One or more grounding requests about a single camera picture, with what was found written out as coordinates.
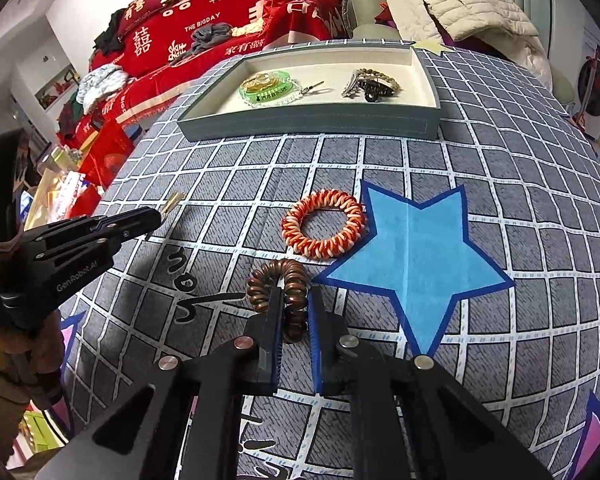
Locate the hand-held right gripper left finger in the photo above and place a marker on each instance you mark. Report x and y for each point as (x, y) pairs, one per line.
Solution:
(278, 332)

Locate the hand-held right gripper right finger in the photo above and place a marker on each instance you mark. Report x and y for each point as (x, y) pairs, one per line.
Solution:
(314, 345)

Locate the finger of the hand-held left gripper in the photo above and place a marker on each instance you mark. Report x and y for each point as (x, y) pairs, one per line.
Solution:
(105, 222)
(105, 247)

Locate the gold hair clip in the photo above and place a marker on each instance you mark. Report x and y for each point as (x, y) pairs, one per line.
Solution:
(172, 205)

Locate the grey jewelry tray cream lining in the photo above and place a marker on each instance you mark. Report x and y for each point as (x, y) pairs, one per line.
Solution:
(310, 122)

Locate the neon green bangle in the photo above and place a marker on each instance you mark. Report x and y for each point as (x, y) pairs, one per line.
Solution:
(285, 80)

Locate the small silver charm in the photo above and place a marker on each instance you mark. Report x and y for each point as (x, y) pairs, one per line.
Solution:
(312, 88)

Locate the silver hair clip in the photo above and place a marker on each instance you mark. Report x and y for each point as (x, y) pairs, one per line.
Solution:
(352, 86)

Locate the black hair claw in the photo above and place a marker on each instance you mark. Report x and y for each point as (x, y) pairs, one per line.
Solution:
(377, 92)

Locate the person's left hand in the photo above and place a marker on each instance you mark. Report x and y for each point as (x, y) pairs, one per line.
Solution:
(47, 360)

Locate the red bag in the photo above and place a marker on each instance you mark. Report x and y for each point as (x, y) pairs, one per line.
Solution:
(105, 155)

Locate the light patterned garment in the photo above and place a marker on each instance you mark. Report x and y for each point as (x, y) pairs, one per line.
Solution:
(102, 85)

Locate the dark clothes pile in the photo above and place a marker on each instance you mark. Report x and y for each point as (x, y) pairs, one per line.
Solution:
(110, 32)

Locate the grey garment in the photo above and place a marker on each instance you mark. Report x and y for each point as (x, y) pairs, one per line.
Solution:
(210, 37)

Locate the red cushion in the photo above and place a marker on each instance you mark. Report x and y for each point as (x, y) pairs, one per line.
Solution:
(145, 7)

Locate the red sofa cover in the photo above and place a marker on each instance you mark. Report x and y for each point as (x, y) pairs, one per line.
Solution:
(230, 5)

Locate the green armchair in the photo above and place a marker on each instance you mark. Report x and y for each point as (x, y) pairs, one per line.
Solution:
(375, 30)

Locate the silver flexible pole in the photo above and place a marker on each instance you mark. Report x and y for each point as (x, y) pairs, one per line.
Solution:
(352, 0)

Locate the beige puffer jacket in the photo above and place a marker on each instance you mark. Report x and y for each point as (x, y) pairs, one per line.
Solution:
(465, 5)

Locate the white washing machine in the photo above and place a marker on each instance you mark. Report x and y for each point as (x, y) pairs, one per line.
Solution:
(592, 85)

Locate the unframed wall picture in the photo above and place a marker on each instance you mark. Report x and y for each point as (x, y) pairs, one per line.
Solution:
(55, 87)

